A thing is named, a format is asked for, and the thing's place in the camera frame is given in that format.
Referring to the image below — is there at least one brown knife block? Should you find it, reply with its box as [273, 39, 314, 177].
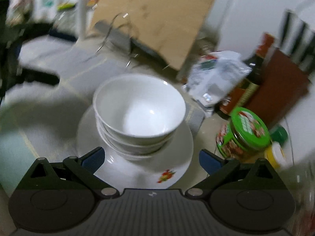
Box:
[245, 50, 310, 129]

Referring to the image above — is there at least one small white bowl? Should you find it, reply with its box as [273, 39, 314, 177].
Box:
[97, 126, 169, 161]

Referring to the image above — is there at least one yellow jar green cap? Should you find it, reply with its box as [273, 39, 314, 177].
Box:
[264, 126, 288, 169]

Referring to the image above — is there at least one glass jar green lid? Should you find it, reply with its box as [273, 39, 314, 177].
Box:
[53, 3, 76, 35]

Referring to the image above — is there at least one white plastic food bag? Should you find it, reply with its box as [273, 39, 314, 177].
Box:
[182, 51, 252, 117]

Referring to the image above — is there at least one metal wire rack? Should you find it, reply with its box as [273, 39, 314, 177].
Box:
[85, 12, 140, 68]

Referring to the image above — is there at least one plain white bowl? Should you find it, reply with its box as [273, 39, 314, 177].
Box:
[92, 74, 186, 145]

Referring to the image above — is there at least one dark soy sauce bottle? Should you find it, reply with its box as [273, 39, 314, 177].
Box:
[216, 32, 274, 119]

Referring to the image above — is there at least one grey checked table mat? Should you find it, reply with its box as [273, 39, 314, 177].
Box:
[1, 37, 207, 195]

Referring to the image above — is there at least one black handled cleaver knife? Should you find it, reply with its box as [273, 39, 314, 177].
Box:
[93, 20, 169, 67]

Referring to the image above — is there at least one green lid sauce jar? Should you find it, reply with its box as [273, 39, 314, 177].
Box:
[216, 107, 271, 161]

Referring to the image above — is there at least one black knife in block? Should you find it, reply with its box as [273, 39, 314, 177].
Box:
[278, 10, 295, 53]

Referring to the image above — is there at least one white paper roll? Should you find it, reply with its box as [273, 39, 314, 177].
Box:
[76, 0, 91, 41]

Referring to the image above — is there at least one white plate with fruit print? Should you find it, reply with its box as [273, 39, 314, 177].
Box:
[76, 107, 193, 192]

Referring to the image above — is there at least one white floral bowl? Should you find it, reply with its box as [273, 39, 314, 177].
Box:
[96, 121, 176, 155]

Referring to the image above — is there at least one bamboo cutting board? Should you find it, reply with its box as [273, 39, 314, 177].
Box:
[91, 0, 215, 70]

